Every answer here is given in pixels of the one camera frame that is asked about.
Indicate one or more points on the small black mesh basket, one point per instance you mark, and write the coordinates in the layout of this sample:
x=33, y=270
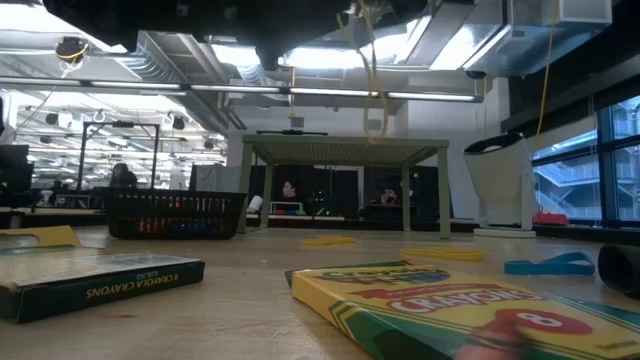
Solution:
x=175, y=210

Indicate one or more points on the crayon box yellow front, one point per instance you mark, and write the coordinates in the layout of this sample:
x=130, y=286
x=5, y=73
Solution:
x=450, y=310

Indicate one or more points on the blue rubber band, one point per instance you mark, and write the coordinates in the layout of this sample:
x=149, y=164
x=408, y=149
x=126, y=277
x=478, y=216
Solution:
x=525, y=269

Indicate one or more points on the crayon box green back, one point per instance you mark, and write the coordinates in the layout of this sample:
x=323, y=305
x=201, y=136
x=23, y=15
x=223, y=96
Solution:
x=100, y=292

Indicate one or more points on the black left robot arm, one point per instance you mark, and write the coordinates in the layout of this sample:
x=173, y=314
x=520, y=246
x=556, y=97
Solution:
x=175, y=20

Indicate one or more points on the person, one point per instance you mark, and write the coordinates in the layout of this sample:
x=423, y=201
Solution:
x=290, y=191
x=122, y=176
x=387, y=196

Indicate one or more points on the long ceiling light strip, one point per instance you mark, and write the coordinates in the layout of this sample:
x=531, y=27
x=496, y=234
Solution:
x=140, y=85

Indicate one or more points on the white paper cup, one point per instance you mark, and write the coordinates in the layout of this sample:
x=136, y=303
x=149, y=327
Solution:
x=255, y=204

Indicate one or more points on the black ceiling device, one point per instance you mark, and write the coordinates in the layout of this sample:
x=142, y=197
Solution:
x=70, y=50

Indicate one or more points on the pink plastic object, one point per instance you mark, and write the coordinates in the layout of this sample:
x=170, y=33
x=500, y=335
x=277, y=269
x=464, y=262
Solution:
x=550, y=219

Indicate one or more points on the black background rig frame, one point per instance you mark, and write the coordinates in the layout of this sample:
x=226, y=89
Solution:
x=120, y=124

